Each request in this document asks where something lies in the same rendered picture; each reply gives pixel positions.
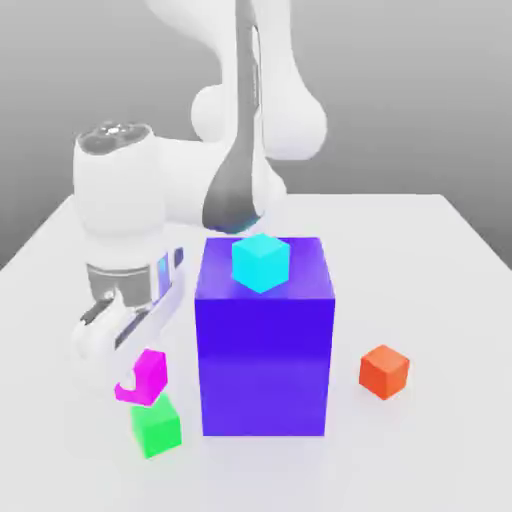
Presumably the small cyan cube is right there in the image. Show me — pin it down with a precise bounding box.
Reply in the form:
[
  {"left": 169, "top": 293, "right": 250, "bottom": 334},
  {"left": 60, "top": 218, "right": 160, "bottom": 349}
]
[{"left": 230, "top": 232, "right": 291, "bottom": 295}]

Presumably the small orange cube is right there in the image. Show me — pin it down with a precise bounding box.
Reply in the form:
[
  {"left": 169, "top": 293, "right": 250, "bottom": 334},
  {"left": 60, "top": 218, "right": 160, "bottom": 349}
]
[{"left": 358, "top": 344, "right": 411, "bottom": 401}]

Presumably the small green cube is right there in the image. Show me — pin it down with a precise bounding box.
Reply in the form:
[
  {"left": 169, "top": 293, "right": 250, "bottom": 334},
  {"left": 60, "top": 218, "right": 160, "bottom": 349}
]
[{"left": 129, "top": 392, "right": 183, "bottom": 460}]

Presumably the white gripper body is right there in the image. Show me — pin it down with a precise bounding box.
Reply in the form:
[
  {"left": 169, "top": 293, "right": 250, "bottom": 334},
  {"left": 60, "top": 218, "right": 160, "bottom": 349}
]
[{"left": 71, "top": 270, "right": 188, "bottom": 363}]

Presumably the large blue box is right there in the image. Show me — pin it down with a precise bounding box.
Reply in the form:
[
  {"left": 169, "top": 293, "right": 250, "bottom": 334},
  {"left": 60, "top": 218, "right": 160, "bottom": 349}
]
[{"left": 194, "top": 236, "right": 336, "bottom": 438}]

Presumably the small magenta cube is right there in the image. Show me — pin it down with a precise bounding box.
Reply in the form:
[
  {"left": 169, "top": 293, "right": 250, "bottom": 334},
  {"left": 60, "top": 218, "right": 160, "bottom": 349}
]
[{"left": 114, "top": 348, "right": 168, "bottom": 408}]

